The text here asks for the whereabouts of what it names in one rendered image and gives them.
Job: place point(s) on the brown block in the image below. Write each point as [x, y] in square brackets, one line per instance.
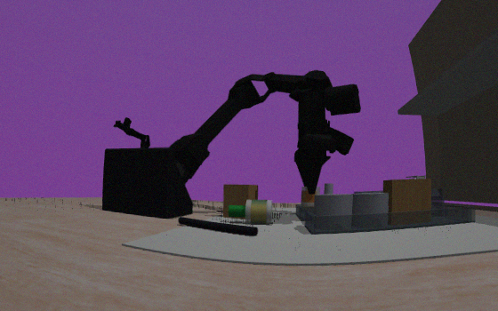
[408, 194]

